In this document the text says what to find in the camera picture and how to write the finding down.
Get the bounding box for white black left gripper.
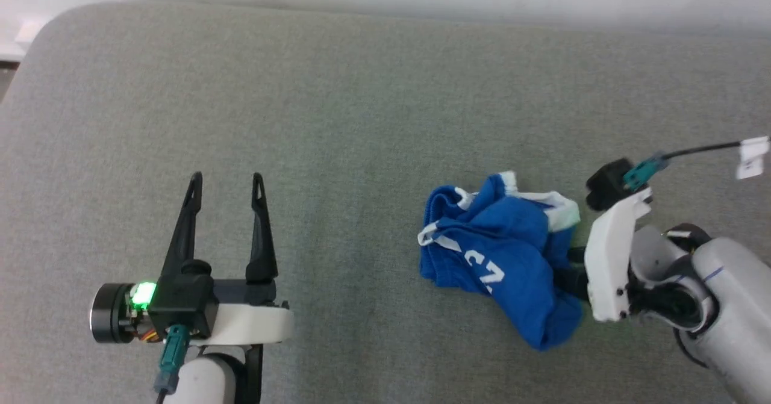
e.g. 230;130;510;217
90;172;295;348

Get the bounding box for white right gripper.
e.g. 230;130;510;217
553;187;654;323

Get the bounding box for blue jersey with white trim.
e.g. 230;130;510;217
417;172;584;352

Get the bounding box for black cable with teal plug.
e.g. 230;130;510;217
154;325;192;404
623;142;741;191

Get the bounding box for white cable label tag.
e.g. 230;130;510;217
736;136;771;181

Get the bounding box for white wall baseboard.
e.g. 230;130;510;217
0;19;52;63

